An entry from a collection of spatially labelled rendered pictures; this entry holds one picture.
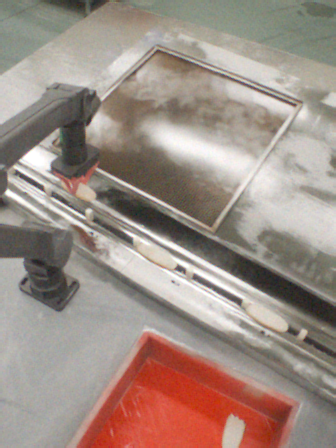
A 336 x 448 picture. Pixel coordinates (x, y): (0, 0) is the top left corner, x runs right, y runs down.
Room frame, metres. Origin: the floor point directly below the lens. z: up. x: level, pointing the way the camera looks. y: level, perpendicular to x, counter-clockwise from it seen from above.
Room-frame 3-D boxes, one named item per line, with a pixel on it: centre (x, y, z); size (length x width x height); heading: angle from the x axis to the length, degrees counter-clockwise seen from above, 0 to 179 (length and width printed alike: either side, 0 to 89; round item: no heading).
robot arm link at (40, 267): (0.58, 0.26, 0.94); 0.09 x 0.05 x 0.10; 169
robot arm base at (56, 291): (0.56, 0.26, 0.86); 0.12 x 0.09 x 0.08; 66
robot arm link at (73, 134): (0.77, 0.22, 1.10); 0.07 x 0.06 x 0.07; 169
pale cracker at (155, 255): (0.65, 0.03, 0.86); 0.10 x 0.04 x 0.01; 60
